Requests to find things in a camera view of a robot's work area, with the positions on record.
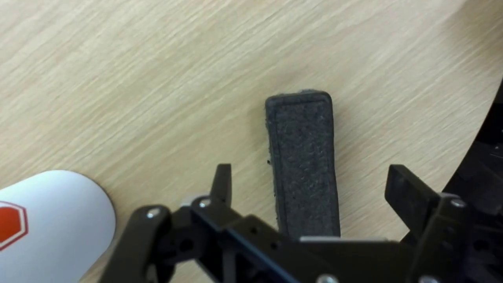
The round wooden table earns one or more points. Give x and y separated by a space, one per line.
148 96

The black felt whiteboard eraser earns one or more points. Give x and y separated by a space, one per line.
302 158

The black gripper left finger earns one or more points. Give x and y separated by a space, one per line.
214 208

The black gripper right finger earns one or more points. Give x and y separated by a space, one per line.
420 208

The white water bottle red logo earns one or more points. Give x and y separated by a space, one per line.
55 225

